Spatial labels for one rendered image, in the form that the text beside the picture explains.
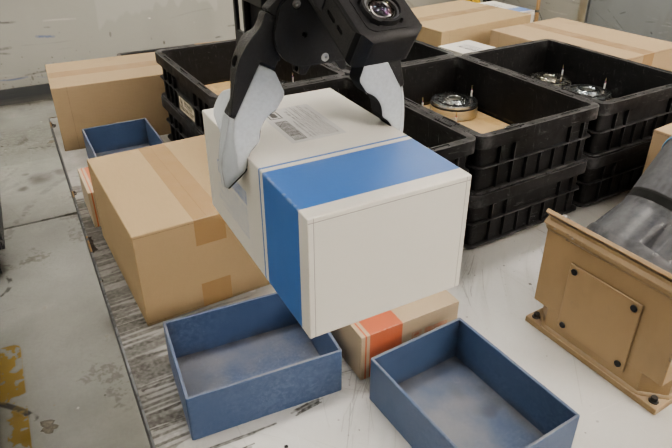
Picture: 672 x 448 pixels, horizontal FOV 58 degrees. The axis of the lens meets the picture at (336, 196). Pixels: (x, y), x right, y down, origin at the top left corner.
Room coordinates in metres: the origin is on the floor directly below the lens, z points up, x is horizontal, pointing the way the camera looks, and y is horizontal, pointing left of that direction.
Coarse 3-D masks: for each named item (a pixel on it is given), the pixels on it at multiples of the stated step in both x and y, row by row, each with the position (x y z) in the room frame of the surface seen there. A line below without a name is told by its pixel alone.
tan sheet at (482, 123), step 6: (480, 114) 1.26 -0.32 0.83; (468, 120) 1.23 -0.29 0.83; (474, 120) 1.23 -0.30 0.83; (480, 120) 1.23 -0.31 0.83; (486, 120) 1.23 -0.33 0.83; (492, 120) 1.23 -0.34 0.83; (498, 120) 1.23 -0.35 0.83; (468, 126) 1.19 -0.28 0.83; (474, 126) 1.19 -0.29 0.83; (480, 126) 1.19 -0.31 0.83; (486, 126) 1.19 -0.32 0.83; (492, 126) 1.19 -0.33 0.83; (498, 126) 1.19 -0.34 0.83; (504, 126) 1.19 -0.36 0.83; (480, 132) 1.16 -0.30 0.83; (486, 132) 1.16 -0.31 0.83
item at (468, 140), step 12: (300, 84) 1.17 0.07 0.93; (312, 84) 1.17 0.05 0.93; (408, 108) 1.03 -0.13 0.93; (432, 120) 0.97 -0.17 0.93; (456, 132) 0.92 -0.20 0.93; (444, 144) 0.87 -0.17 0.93; (456, 144) 0.87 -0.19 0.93; (468, 144) 0.88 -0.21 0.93; (444, 156) 0.85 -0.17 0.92; (456, 156) 0.87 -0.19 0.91
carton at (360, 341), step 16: (416, 304) 0.67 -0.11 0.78; (432, 304) 0.67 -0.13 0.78; (448, 304) 0.67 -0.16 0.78; (368, 320) 0.63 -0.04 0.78; (384, 320) 0.63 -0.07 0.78; (400, 320) 0.63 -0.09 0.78; (416, 320) 0.64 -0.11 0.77; (432, 320) 0.65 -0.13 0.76; (448, 320) 0.67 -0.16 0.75; (336, 336) 0.66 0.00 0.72; (352, 336) 0.62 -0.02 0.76; (368, 336) 0.60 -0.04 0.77; (384, 336) 0.62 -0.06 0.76; (400, 336) 0.63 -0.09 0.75; (416, 336) 0.64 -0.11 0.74; (352, 352) 0.62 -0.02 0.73; (368, 352) 0.60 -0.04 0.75; (352, 368) 0.62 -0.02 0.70; (368, 368) 0.60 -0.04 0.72
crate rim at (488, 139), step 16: (416, 64) 1.31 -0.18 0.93; (480, 64) 1.31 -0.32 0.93; (528, 80) 1.19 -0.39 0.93; (576, 96) 1.10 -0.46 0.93; (432, 112) 1.01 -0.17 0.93; (576, 112) 1.01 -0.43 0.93; (592, 112) 1.03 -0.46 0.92; (464, 128) 0.94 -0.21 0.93; (512, 128) 0.94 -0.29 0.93; (528, 128) 0.95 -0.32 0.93; (544, 128) 0.97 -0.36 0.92; (560, 128) 0.99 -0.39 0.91; (480, 144) 0.90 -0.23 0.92; (496, 144) 0.91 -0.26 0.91
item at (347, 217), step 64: (320, 128) 0.43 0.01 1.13; (384, 128) 0.43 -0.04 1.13; (256, 192) 0.37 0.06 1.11; (320, 192) 0.33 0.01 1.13; (384, 192) 0.33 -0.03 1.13; (448, 192) 0.34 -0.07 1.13; (256, 256) 0.38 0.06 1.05; (320, 256) 0.30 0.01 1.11; (384, 256) 0.32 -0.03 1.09; (448, 256) 0.35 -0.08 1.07; (320, 320) 0.30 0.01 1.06
